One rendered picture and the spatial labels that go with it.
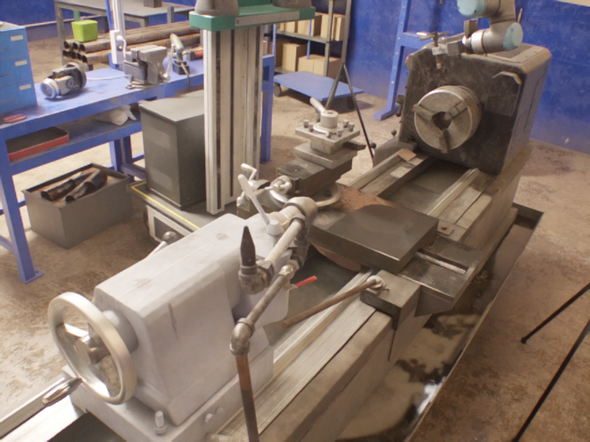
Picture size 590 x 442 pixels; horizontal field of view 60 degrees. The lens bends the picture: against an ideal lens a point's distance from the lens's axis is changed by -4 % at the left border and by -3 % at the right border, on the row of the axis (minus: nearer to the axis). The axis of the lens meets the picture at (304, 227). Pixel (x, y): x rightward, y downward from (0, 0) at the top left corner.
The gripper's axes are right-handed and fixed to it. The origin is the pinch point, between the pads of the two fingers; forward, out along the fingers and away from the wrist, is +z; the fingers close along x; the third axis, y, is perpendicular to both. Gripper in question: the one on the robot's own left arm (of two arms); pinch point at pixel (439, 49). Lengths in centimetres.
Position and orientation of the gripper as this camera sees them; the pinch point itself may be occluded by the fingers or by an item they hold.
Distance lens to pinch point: 223.8
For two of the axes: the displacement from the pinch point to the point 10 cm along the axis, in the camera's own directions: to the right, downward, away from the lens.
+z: -6.3, -1.0, 7.7
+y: 2.3, 9.2, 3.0
